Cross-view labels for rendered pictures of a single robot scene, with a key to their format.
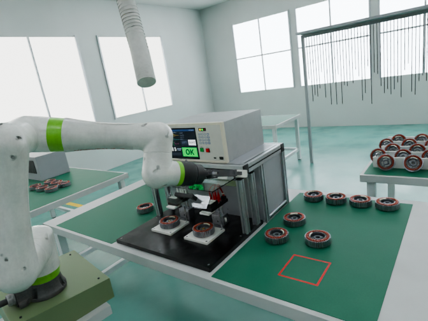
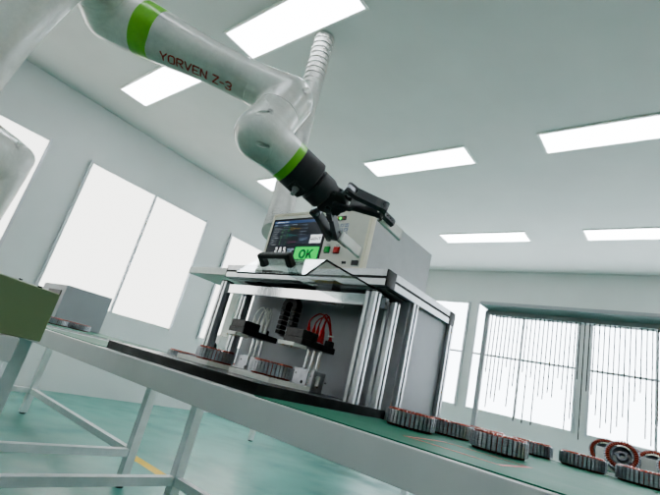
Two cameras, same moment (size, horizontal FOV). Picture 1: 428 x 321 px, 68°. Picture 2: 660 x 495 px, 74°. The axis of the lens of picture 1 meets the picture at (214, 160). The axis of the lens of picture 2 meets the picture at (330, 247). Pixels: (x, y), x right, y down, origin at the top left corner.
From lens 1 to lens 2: 0.80 m
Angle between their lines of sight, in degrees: 32
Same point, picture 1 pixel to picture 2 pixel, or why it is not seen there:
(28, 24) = (166, 186)
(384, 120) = not seen: outside the picture
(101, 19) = (247, 221)
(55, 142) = (142, 20)
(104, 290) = (30, 309)
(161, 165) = (276, 112)
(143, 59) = (284, 206)
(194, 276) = (219, 391)
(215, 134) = (359, 224)
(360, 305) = not seen: outside the picture
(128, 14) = not seen: hidden behind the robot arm
